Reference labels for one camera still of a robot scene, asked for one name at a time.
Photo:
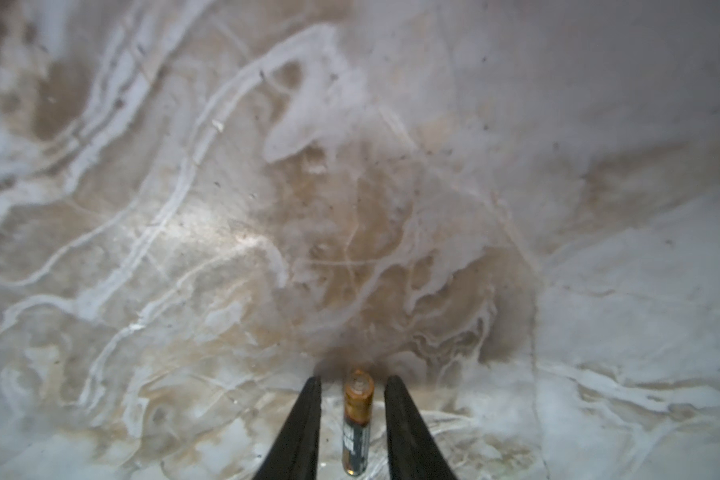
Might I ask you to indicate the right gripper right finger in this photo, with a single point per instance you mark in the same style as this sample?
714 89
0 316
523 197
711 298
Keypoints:
412 450

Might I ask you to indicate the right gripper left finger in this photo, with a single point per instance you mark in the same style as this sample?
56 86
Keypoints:
294 454

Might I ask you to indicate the AAA battery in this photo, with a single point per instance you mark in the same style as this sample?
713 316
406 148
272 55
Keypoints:
358 402

